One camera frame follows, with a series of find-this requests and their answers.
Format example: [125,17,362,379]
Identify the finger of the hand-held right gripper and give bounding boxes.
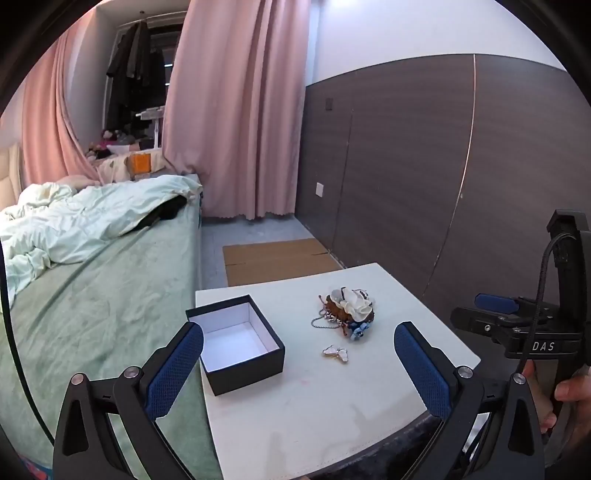
[451,307,525,346]
[475,293,551,324]

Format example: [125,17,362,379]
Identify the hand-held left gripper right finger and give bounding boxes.
[393,322,548,480]

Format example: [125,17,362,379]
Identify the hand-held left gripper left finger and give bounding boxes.
[52,322,205,480]

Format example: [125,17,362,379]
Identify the black jewelry box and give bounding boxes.
[185,295,286,397]

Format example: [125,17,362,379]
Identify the white flower hair clip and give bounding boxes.
[329,287,372,321]

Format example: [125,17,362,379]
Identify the person's right hand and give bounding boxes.
[522,360,591,446]

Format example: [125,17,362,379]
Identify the bed with green sheet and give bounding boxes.
[0,185,222,480]

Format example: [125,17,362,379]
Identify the flat cardboard sheet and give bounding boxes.
[223,239,345,287]

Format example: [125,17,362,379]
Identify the black cloth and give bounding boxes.
[134,196,188,232]

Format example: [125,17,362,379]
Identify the pale green duvet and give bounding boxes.
[0,174,204,296]

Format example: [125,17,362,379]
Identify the cream pillow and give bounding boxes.
[97,154,167,183]

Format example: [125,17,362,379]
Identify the white drying rack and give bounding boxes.
[139,106,166,149]

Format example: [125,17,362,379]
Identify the wide pink curtain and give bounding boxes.
[163,0,311,221]

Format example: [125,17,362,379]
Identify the narrow pink curtain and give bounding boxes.
[21,34,105,185]

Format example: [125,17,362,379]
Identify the hanging dark clothes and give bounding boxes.
[105,21,174,134]

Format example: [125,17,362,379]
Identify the black cable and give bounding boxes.
[519,233,580,374]

